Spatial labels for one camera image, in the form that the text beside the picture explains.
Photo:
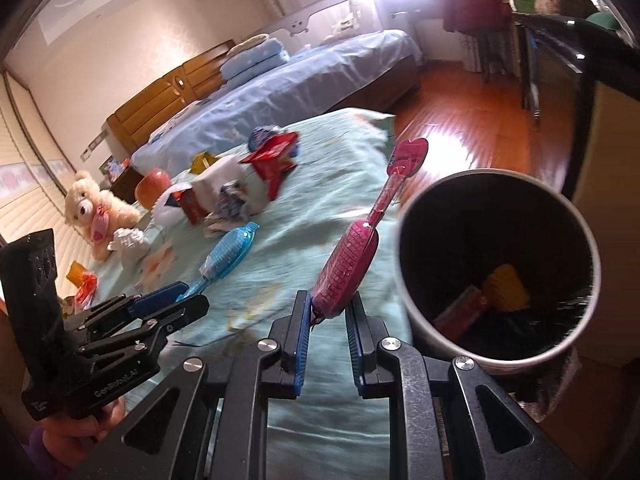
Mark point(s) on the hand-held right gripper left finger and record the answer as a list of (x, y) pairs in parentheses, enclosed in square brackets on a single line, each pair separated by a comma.
[(300, 345)]

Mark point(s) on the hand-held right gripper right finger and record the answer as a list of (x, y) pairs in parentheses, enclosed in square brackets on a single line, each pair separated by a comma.
[(356, 345)]

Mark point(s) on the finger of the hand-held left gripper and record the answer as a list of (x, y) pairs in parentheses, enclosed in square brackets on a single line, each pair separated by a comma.
[(160, 296), (185, 310)]

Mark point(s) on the grey metal trash bin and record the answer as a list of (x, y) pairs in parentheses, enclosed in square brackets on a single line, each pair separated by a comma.
[(450, 260)]

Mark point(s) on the yellow snack wrapper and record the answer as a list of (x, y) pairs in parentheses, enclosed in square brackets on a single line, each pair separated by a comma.
[(204, 161)]

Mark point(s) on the blue cookie wrapper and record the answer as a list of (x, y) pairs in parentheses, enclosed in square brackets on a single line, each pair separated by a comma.
[(261, 135)]

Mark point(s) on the person's left hand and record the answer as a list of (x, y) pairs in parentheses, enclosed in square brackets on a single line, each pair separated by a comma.
[(80, 435)]

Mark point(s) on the white crumpled paper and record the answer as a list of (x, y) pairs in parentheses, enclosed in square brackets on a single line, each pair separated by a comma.
[(127, 245)]

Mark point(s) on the orange plastic wrapper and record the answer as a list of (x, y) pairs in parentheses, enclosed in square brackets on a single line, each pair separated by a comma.
[(80, 272)]

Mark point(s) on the white plastic wrapper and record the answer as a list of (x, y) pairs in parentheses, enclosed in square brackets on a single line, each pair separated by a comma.
[(165, 212)]

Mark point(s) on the red apple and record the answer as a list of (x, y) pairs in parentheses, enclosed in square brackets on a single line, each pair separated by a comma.
[(152, 187)]

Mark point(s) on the red flat wrapper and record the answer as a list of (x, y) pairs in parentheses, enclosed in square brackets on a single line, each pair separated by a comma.
[(460, 312)]

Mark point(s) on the blue white crumpled wrapper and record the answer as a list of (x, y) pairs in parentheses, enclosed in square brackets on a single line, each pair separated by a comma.
[(230, 205)]

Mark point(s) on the dark wooden nightstand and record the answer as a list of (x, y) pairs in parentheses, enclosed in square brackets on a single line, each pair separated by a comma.
[(125, 185)]

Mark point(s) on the cream teddy bear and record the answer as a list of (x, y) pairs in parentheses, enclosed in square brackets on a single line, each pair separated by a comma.
[(82, 200)]

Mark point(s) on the white crumpled plastic bag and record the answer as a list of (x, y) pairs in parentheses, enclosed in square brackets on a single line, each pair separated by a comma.
[(215, 180)]

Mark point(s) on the teal floral blanket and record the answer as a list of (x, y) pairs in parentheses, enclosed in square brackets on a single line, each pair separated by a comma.
[(300, 200)]

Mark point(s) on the yellow ridged wrapper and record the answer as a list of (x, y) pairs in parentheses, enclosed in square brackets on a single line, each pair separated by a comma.
[(507, 287)]

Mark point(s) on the red snack wrapper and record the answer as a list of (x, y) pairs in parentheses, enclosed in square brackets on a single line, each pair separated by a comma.
[(270, 155)]

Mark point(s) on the wooden headboard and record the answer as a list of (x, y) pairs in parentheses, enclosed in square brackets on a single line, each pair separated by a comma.
[(145, 110)]

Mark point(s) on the blue pillow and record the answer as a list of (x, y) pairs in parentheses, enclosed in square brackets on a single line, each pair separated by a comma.
[(265, 51), (250, 67)]

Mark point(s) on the bed with blue sheet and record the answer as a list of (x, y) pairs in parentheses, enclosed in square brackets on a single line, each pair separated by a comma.
[(300, 80)]

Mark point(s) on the patterned cream cushion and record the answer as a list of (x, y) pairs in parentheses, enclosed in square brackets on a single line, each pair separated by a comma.
[(245, 42)]

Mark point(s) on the white printed cushion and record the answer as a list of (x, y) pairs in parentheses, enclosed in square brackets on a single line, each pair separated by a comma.
[(347, 21)]

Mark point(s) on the white bed guard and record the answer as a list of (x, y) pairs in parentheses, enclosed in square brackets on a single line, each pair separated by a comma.
[(320, 10)]

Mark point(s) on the black television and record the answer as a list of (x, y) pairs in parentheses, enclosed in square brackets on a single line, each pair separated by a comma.
[(560, 70)]

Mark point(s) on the brown plush toy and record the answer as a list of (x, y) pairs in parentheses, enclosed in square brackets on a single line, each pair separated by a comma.
[(565, 0)]

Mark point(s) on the photo frame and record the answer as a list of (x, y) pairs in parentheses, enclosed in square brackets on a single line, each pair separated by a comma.
[(112, 167)]

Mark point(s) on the white wall switch panel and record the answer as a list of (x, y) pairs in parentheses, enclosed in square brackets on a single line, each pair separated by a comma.
[(92, 144)]

